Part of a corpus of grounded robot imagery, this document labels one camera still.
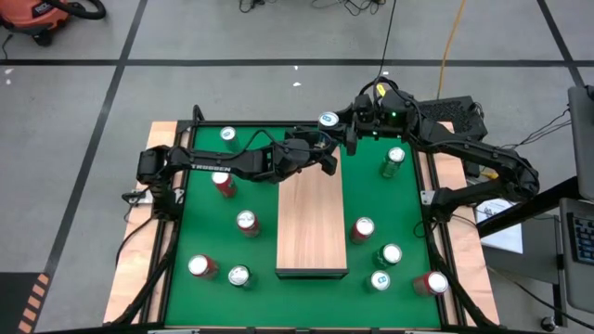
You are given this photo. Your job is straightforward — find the hazard striped floor mat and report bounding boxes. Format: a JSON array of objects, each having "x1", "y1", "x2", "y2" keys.
[{"x1": 0, "y1": 271, "x2": 52, "y2": 334}]

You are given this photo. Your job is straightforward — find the orange shop vacuum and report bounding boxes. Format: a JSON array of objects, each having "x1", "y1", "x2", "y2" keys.
[{"x1": 0, "y1": 0, "x2": 71, "y2": 47}]

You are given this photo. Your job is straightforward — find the grey keyboard console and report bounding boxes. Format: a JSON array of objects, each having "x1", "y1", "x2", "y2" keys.
[{"x1": 558, "y1": 197, "x2": 594, "y2": 315}]

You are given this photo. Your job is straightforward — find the yellow hanging cable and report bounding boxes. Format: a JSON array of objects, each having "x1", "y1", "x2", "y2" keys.
[{"x1": 435, "y1": 0, "x2": 468, "y2": 100}]

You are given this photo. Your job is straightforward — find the green soda can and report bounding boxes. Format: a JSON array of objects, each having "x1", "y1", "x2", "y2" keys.
[
  {"x1": 226, "y1": 263, "x2": 255, "y2": 291},
  {"x1": 372, "y1": 242, "x2": 404, "y2": 270},
  {"x1": 379, "y1": 146, "x2": 407, "y2": 180}
]

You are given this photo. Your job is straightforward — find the black stand beam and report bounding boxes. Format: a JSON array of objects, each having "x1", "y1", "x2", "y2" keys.
[{"x1": 476, "y1": 175, "x2": 581, "y2": 238}]

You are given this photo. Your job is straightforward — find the black perforated computer case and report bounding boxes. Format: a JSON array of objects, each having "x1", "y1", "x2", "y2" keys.
[{"x1": 415, "y1": 95, "x2": 489, "y2": 143}]

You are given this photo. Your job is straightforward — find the white paper sheet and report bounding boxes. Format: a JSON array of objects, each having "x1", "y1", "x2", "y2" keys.
[{"x1": 476, "y1": 197, "x2": 524, "y2": 255}]

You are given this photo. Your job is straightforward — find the black vacuum hose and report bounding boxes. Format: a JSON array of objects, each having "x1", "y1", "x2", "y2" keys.
[{"x1": 45, "y1": 0, "x2": 108, "y2": 21}]

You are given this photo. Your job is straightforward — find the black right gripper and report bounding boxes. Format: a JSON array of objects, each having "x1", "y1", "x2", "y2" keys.
[{"x1": 329, "y1": 89, "x2": 420, "y2": 158}]

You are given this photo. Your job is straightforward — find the wooden shelf black metal legs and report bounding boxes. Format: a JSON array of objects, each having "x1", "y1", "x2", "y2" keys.
[{"x1": 275, "y1": 140, "x2": 350, "y2": 280}]

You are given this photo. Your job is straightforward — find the green table mat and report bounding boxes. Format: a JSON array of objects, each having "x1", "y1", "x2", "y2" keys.
[{"x1": 164, "y1": 124, "x2": 442, "y2": 329}]

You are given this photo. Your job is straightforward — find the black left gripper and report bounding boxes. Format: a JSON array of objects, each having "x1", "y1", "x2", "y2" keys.
[{"x1": 278, "y1": 128, "x2": 340, "y2": 182}]

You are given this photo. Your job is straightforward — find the black cable with coil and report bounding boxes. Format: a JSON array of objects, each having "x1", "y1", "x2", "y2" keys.
[{"x1": 357, "y1": 0, "x2": 401, "y2": 101}]

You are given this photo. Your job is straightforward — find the red soda can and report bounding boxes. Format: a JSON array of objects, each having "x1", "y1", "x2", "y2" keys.
[
  {"x1": 187, "y1": 253, "x2": 220, "y2": 280},
  {"x1": 236, "y1": 209, "x2": 262, "y2": 238},
  {"x1": 348, "y1": 215, "x2": 376, "y2": 246},
  {"x1": 211, "y1": 170, "x2": 239, "y2": 199},
  {"x1": 411, "y1": 270, "x2": 450, "y2": 298}
]

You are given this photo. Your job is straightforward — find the grey monitor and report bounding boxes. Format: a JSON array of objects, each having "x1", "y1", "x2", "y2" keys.
[{"x1": 567, "y1": 84, "x2": 594, "y2": 201}]

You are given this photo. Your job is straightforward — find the black aluminium table frame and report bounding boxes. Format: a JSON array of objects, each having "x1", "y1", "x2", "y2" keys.
[{"x1": 102, "y1": 104, "x2": 502, "y2": 334}]

